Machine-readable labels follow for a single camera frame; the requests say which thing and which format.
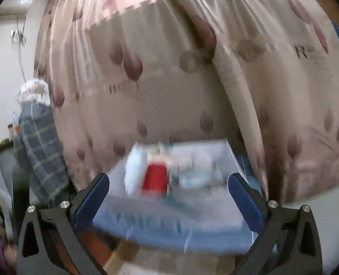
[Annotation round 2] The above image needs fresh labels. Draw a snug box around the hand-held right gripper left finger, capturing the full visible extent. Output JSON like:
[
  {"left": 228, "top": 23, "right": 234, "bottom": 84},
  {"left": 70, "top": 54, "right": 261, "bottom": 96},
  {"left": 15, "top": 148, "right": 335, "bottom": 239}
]
[{"left": 16, "top": 173, "right": 110, "bottom": 275}]

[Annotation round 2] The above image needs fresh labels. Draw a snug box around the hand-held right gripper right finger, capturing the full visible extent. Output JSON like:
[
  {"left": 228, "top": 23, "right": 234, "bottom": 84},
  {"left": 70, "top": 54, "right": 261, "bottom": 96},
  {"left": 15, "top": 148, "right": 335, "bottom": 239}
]
[{"left": 228, "top": 173, "right": 323, "bottom": 275}]

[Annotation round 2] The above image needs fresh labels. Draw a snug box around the white shoe box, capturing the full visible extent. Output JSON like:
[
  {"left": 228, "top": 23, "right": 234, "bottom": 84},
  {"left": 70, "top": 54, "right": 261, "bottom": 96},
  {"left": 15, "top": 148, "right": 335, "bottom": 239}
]
[{"left": 92, "top": 139, "right": 246, "bottom": 232}]

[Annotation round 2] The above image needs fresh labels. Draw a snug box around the light blue underwear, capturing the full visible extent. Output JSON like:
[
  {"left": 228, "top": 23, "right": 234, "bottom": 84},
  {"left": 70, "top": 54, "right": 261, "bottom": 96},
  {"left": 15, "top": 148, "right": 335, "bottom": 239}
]
[{"left": 124, "top": 142, "right": 148, "bottom": 195}]

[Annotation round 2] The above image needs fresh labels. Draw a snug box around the red underwear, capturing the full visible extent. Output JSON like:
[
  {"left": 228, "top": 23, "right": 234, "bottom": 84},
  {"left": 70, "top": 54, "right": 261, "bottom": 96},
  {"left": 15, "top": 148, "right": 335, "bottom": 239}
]
[{"left": 141, "top": 160, "right": 170, "bottom": 197}]

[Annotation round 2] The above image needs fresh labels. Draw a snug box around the wooden nightstand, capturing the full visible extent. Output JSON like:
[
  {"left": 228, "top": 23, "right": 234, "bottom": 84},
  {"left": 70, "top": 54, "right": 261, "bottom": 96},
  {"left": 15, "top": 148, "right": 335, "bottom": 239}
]
[{"left": 78, "top": 229, "right": 124, "bottom": 275}]

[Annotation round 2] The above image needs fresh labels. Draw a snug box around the grey plaid bedding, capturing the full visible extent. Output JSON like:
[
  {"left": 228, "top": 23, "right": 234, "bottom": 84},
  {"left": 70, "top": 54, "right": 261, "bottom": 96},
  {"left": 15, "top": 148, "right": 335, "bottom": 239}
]
[{"left": 13, "top": 102, "right": 69, "bottom": 207}]

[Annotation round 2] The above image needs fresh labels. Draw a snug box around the blue checked cloth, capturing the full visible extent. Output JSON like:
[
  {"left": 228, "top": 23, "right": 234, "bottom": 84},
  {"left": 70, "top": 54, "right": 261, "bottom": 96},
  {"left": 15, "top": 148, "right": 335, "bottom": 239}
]
[{"left": 93, "top": 155, "right": 276, "bottom": 254}]

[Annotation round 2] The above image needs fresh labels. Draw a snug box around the white crumpled bag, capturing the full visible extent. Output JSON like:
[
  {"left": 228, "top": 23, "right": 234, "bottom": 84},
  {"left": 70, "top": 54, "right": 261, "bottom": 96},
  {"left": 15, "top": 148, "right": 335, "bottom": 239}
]
[{"left": 17, "top": 79, "right": 51, "bottom": 106}]

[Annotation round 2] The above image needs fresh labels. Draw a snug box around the leaf print curtain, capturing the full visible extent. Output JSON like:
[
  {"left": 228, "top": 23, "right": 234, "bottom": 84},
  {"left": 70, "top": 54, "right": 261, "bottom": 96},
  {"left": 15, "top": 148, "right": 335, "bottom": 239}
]
[{"left": 33, "top": 0, "right": 339, "bottom": 204}]

